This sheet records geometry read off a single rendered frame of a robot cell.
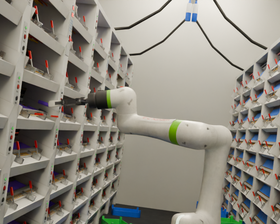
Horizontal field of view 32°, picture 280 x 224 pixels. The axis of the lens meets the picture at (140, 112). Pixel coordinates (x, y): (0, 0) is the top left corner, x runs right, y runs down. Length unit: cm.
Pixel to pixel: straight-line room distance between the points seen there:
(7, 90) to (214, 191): 102
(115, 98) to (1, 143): 71
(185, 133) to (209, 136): 10
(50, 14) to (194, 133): 100
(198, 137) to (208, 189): 28
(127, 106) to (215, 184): 55
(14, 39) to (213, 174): 105
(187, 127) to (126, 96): 38
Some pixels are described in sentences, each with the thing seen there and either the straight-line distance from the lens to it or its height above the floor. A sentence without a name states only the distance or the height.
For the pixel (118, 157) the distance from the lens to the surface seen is 599.
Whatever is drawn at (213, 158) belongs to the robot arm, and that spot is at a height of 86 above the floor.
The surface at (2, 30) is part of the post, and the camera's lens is 190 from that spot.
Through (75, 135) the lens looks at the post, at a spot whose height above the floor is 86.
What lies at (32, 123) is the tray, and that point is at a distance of 216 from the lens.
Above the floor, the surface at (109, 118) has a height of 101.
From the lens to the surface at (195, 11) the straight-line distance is 570.
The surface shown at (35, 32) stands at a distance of 207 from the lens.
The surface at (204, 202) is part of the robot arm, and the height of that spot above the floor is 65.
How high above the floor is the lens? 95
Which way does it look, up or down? 2 degrees up
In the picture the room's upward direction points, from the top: 7 degrees clockwise
